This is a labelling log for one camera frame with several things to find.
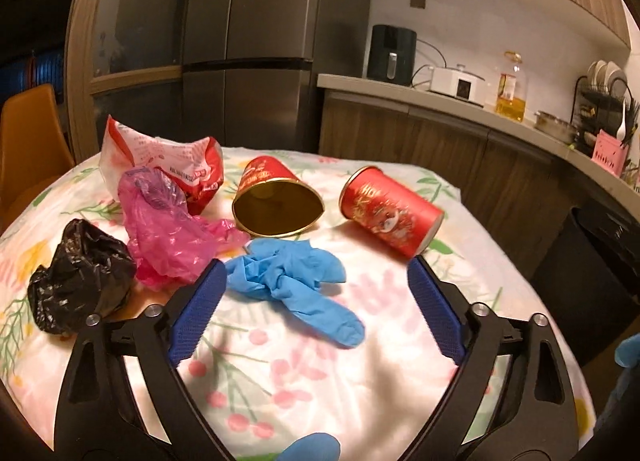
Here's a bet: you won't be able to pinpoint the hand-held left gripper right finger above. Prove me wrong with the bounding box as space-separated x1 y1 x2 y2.
400 256 581 461

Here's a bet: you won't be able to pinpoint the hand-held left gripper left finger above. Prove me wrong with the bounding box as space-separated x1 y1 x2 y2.
54 257 236 461

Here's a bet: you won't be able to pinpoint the pink plastic bag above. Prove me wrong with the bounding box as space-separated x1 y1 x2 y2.
118 167 251 290

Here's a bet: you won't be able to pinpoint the blue rubber glove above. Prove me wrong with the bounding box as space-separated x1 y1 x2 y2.
225 239 366 348

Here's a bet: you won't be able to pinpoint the red cylindrical can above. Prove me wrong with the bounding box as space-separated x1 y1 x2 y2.
339 166 445 259

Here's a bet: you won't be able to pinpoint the black plastic bag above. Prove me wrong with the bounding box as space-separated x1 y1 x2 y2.
27 218 137 334

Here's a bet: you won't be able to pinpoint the gold lined red cup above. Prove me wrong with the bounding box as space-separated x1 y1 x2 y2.
231 156 326 237

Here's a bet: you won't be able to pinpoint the black trash bin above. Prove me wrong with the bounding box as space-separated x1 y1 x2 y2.
531 198 640 367

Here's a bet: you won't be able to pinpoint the large red white plastic bag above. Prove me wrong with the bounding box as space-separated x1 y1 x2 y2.
99 115 225 216

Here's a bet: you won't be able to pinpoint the person's right forearm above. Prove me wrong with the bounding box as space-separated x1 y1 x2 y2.
597 368 640 442

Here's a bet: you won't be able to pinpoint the person's left hand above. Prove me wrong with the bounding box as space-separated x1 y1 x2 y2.
280 433 342 461

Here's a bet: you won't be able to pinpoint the person's right hand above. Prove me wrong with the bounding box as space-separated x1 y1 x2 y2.
615 338 640 368

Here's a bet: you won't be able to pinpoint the floral plastic tablecloth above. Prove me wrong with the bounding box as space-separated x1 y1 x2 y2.
0 144 596 461

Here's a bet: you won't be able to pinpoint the kitchen counter with wooden cabinets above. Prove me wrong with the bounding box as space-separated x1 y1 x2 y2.
316 72 640 272

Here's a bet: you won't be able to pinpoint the steel bowl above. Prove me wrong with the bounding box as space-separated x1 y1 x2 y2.
534 110 578 144

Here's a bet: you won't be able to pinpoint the cooking oil bottle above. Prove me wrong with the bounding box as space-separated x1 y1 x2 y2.
495 52 529 123

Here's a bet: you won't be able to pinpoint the white electric cooker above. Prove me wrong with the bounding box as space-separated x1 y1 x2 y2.
429 64 487 104

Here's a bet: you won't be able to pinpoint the pink utensil holder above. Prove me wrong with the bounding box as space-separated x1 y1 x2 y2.
591 130 627 177

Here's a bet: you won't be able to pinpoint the orange chair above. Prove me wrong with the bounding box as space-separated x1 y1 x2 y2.
0 84 76 232

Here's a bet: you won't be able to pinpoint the black dish rack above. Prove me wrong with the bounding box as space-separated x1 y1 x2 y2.
572 60 640 152

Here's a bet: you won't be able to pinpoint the black air fryer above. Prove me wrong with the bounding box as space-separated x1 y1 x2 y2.
367 24 417 87

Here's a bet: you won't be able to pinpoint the wooden glass panel door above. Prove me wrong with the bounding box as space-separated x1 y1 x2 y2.
65 0 193 162

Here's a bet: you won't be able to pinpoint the dark grey refrigerator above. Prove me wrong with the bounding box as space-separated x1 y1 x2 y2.
181 0 373 152

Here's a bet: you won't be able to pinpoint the white plates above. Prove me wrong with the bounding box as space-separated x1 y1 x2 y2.
586 60 628 92

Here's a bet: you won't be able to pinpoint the power cable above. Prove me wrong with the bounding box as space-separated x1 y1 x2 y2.
412 38 451 89

